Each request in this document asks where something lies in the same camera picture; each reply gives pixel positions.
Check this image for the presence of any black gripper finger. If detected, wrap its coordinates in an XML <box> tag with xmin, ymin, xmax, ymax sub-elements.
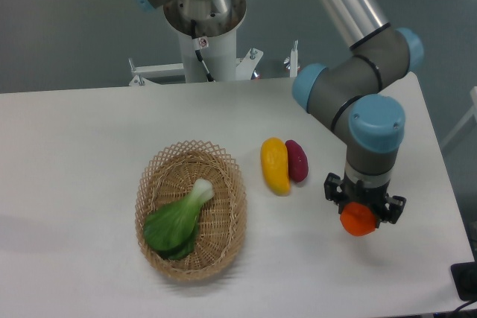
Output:
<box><xmin>323</xmin><ymin>173</ymin><xmax>345</xmax><ymax>214</ymax></box>
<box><xmin>373</xmin><ymin>194</ymin><xmax>405</xmax><ymax>229</ymax></box>

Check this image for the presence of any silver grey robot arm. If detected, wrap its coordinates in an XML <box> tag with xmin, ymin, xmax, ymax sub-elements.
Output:
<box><xmin>136</xmin><ymin>0</ymin><xmax>423</xmax><ymax>236</ymax></box>

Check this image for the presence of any orange fruit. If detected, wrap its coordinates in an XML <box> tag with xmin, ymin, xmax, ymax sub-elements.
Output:
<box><xmin>340</xmin><ymin>203</ymin><xmax>376</xmax><ymax>237</ymax></box>

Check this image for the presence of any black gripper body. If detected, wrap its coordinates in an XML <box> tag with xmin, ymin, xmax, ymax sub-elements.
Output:
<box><xmin>339</xmin><ymin>175</ymin><xmax>389</xmax><ymax>215</ymax></box>

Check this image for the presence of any woven wicker basket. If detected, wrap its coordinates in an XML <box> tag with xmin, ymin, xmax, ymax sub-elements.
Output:
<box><xmin>135</xmin><ymin>140</ymin><xmax>247</xmax><ymax>282</ymax></box>

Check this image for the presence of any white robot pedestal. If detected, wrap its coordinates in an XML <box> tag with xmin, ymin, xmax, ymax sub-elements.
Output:
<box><xmin>129</xmin><ymin>0</ymin><xmax>264</xmax><ymax>86</ymax></box>

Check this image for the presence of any yellow mango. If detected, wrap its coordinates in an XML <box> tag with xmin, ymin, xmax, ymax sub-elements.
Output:
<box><xmin>260</xmin><ymin>137</ymin><xmax>291</xmax><ymax>196</ymax></box>

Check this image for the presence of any green bok choy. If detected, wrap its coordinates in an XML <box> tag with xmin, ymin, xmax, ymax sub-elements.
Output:
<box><xmin>143</xmin><ymin>178</ymin><xmax>215</xmax><ymax>260</ymax></box>

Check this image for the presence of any white frame at right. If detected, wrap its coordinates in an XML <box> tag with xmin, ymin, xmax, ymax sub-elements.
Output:
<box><xmin>440</xmin><ymin>86</ymin><xmax>476</xmax><ymax>154</ymax></box>

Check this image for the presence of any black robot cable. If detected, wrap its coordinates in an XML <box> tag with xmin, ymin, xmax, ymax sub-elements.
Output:
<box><xmin>190</xmin><ymin>19</ymin><xmax>216</xmax><ymax>83</ymax></box>

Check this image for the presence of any purple sweet potato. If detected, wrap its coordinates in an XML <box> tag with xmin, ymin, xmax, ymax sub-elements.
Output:
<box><xmin>285</xmin><ymin>140</ymin><xmax>309</xmax><ymax>182</ymax></box>

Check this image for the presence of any black device at table edge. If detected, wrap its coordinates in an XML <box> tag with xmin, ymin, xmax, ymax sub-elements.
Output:
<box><xmin>450</xmin><ymin>261</ymin><xmax>476</xmax><ymax>301</ymax></box>

